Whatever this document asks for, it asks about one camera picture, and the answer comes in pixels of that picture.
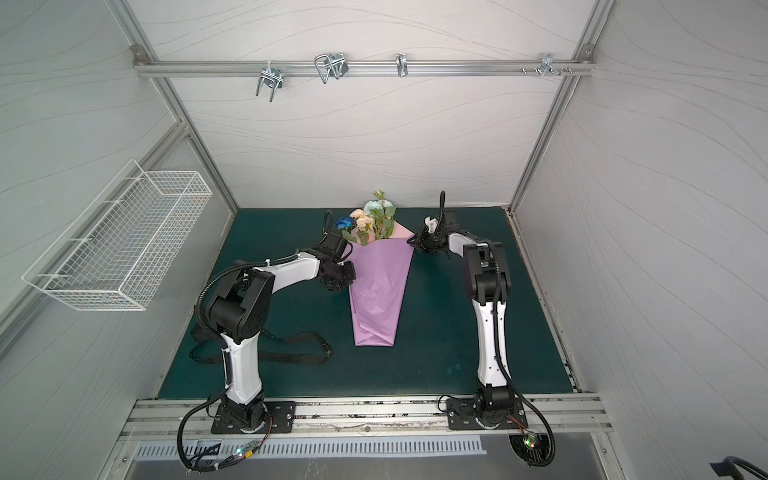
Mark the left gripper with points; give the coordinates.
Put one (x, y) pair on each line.
(349, 280)

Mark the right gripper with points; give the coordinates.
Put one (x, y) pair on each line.
(428, 240)

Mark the pink purple wrapping paper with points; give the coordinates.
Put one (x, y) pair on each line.
(376, 295)

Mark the blue fake flower stem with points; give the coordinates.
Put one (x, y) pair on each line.
(345, 225)

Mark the mint fake flower stem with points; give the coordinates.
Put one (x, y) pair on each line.
(382, 212)

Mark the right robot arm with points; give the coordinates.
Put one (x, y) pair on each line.
(486, 280)

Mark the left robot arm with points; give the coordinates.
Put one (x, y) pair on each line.
(232, 310)

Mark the green table mat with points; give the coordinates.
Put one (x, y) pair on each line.
(436, 348)

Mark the metal U-bolt clamp middle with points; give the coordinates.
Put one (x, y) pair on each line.
(331, 65)

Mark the metal u-bolt clamp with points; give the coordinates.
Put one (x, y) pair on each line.
(270, 80)
(331, 65)

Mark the metal bolt clamp right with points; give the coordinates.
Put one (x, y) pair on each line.
(547, 67)

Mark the metal U-bolt clamp left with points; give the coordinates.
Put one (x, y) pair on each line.
(270, 80)

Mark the white vent grille strip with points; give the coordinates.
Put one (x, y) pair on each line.
(328, 447)

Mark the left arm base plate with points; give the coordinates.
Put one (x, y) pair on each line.
(279, 415)

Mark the metal bracket clamp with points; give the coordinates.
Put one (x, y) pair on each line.
(401, 65)

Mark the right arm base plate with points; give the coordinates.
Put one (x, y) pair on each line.
(472, 413)

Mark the white wire basket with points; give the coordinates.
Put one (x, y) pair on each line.
(116, 253)

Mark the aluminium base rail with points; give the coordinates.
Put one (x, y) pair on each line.
(377, 416)

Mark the aluminium crossbar rail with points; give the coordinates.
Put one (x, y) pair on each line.
(357, 68)

